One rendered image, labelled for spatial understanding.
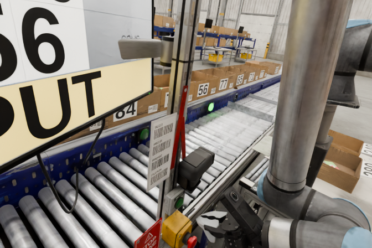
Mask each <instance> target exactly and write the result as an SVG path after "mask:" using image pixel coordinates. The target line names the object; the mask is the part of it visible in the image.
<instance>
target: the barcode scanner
mask: <svg viewBox="0 0 372 248"><path fill-rule="evenodd" d="M214 158H215V153H214V152H212V151H210V150H208V149H206V148H204V147H202V146H200V147H198V148H197V149H195V150H194V151H192V152H191V153H190V154H188V155H187V156H186V157H185V158H183V160H182V161H180V163H179V169H178V171H179V174H180V175H181V176H182V177H184V178H186V179H187V180H188V184H187V185H188V186H189V187H188V188H187V189H185V188H183V187H182V186H180V187H181V188H183V189H184V190H185V191H187V192H188V193H190V194H192V193H193V191H195V189H196V188H197V186H198V185H199V184H200V183H201V180H200V179H199V178H200V177H201V176H202V175H203V174H204V173H205V172H206V171H207V170H208V169H209V168H210V167H211V165H212V164H213V163H214Z"/></svg>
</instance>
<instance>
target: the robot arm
mask: <svg viewBox="0 0 372 248"><path fill-rule="evenodd" d="M353 1H354V0H292V3H291V10H290V18H289V22H288V31H287V38H286V46H285V53H284V58H283V66H282V74H281V81H280V89H279V94H278V102H277V109H276V117H275V125H274V129H273V137H272V145H271V152H270V160H269V165H268V168H267V169H265V170H264V171H263V173H262V174H261V177H260V179H259V182H258V186H257V196H258V197H259V199H261V200H262V201H263V202H265V203H266V204H267V205H269V206H272V207H273V208H275V209H277V210H278V211H280V212H282V213H284V214H285V215H287V216H289V217H290V218H292V219H287V218H279V217H274V218H272V220H266V221H265V222H263V221H262V220H261V219H260V218H259V216H258V215H257V214H256V213H255V212H254V210H253V209H252V208H251V207H250V206H249V205H248V203H247V202H246V201H245V199H244V198H243V197H242V196H241V195H240V194H239V192H238V191H237V190H236V189H235V188H234V187H229V188H228V189H227V190H226V191H224V192H223V193H222V195H221V196H220V198H219V200H220V201H221V202H222V204H223V205H224V207H226V209H221V210H216V211H211V212H208V213H205V214H202V215H200V216H198V217H197V218H196V221H197V223H198V225H199V226H200V227H201V228H202V229H203V230H204V232H205V234H206V236H207V238H208V240H209V241H210V242H212V243H214V242H215V239H216V238H218V239H220V238H223V237H224V239H225V240H224V241H225V245H226V248H372V232H371V227H370V223H369V220H368V218H367V216H366V214H365V213H364V212H363V210H362V209H361V208H360V207H359V206H357V205H356V204H355V203H353V202H352V201H350V200H347V199H343V198H331V197H329V196H327V195H325V194H323V193H321V192H318V191H316V190H315V189H312V188H310V187H308V186H306V176H307V172H308V168H309V164H310V161H311V158H312V153H313V150H314V145H315V143H316V139H317V135H318V131H319V127H320V124H321V120H322V116H323V112H324V108H325V106H326V102H327V99H330V100H339V101H352V100H354V98H355V83H354V78H355V74H356V72H357V71H366V72H371V73H372V20H371V19H349V16H350V11H351V9H352V5H353Z"/></svg>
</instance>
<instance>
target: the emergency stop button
mask: <svg viewBox="0 0 372 248"><path fill-rule="evenodd" d="M187 244H188V248H194V247H195V245H196V244H197V237H196V236H193V237H190V238H189V239H188V241H187Z"/></svg>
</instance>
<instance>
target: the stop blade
mask: <svg viewBox="0 0 372 248"><path fill-rule="evenodd" d="M227 107H228V108H231V109H234V110H237V111H240V112H243V113H246V114H248V115H251V116H254V117H257V118H260V119H262V120H265V121H268V122H271V123H272V121H273V117H274V116H273V115H270V114H267V113H264V112H261V111H258V110H255V109H252V108H249V107H246V106H243V105H240V104H237V103H234V102H231V101H228V105H227Z"/></svg>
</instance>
